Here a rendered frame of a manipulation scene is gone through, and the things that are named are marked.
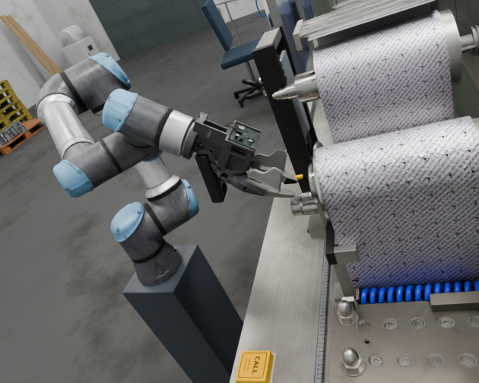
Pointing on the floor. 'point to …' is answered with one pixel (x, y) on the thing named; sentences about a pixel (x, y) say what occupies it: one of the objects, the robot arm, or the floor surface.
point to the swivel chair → (234, 57)
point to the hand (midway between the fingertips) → (287, 188)
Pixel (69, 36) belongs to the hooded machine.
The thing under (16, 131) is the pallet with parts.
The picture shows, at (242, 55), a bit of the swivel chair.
